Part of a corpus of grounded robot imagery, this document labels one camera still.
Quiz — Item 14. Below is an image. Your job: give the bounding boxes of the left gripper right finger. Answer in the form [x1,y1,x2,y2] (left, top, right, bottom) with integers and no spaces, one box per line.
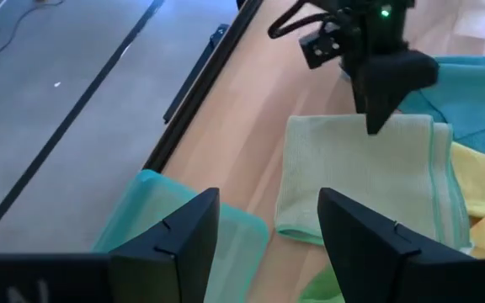
[317,188,485,303]

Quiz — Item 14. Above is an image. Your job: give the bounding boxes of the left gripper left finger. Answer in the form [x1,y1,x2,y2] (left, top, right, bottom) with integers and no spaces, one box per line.
[109,188,221,303]

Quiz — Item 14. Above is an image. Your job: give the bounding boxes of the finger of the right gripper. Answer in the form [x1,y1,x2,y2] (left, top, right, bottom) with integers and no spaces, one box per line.
[350,49,440,136]

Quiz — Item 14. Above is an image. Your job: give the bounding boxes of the teal microfiber towel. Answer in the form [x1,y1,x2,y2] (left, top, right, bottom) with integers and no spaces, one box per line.
[397,56,485,163]

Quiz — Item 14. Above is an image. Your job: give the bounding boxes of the pale green teal-hemmed towel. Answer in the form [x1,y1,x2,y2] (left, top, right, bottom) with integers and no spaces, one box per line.
[274,113,473,249]

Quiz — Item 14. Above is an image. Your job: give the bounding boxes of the green microfiber towel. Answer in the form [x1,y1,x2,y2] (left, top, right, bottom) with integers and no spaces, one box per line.
[299,264,345,303]

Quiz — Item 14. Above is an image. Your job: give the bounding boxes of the translucent teal plastic bin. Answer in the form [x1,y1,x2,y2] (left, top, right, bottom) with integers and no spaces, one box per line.
[92,168,270,303]

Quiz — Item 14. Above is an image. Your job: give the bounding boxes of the black flat bar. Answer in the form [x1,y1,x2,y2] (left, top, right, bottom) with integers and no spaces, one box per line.
[162,23,231,125]

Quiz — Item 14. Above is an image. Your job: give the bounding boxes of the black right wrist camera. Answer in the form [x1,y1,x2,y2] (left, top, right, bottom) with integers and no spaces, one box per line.
[299,20,347,71]

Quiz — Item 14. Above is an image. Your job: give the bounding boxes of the black right camera cable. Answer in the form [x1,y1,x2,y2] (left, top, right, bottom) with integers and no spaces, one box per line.
[267,0,332,41]

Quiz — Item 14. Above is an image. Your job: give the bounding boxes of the black aluminium table frame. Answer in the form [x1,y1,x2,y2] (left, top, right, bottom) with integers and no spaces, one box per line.
[141,0,264,173]

